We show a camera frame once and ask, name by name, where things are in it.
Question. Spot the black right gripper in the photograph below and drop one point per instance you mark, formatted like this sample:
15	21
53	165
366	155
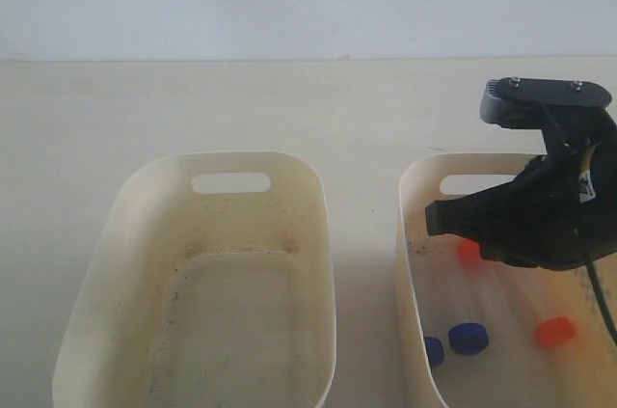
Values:
558	213

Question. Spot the cream plastic bin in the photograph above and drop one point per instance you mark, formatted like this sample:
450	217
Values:
513	371
212	286

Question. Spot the blue cap bottle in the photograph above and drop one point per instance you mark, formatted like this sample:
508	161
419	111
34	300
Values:
434	351
467	334

